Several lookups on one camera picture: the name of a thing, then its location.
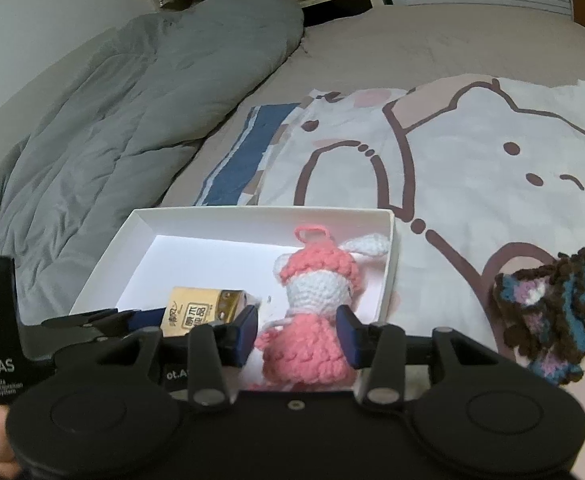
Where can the pink crochet doll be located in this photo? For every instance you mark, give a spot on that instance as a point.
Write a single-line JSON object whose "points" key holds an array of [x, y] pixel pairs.
{"points": [[301, 351]]}

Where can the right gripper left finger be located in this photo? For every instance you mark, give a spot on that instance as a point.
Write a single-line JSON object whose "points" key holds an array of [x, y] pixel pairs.
{"points": [[243, 333]]}

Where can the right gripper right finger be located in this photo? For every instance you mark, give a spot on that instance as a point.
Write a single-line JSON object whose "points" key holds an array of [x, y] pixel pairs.
{"points": [[354, 338]]}

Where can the yellow tissue pack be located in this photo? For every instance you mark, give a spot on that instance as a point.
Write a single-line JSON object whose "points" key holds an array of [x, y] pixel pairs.
{"points": [[189, 307]]}

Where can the dark blue crochet toy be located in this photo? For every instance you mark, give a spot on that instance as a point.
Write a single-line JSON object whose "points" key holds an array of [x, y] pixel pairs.
{"points": [[552, 319]]}

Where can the cartoon cat print cloth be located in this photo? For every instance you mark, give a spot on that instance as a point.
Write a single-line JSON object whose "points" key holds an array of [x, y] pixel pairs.
{"points": [[485, 176]]}

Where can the grey green quilt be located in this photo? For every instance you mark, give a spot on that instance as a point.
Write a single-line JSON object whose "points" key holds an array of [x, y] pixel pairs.
{"points": [[120, 132]]}

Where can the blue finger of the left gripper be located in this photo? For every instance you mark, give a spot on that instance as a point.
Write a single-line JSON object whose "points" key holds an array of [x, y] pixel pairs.
{"points": [[146, 318]]}

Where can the white shallow cardboard tray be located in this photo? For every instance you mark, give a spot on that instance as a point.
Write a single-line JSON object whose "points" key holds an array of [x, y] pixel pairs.
{"points": [[220, 247]]}

